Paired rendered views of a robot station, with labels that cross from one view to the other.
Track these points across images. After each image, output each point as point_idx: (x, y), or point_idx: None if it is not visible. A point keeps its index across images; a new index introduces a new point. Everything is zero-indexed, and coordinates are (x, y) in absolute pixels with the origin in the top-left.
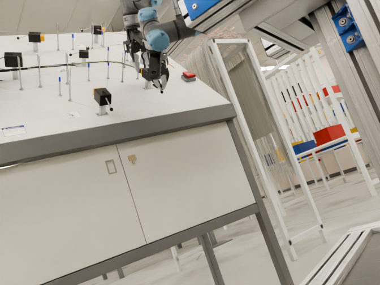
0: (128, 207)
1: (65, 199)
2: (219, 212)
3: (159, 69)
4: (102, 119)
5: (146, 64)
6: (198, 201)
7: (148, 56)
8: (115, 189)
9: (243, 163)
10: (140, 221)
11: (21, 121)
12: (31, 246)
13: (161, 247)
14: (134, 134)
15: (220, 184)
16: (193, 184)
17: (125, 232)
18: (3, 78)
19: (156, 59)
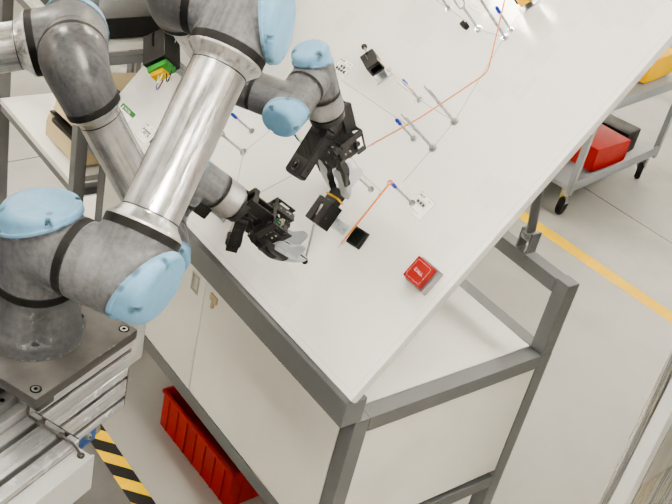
0: (190, 338)
1: None
2: (261, 475)
3: (228, 243)
4: (209, 222)
5: (341, 190)
6: (248, 432)
7: (344, 182)
8: (188, 308)
9: (325, 486)
10: (193, 365)
11: None
12: None
13: (196, 411)
14: (209, 280)
15: (281, 457)
16: (253, 410)
17: (179, 355)
18: None
19: (233, 224)
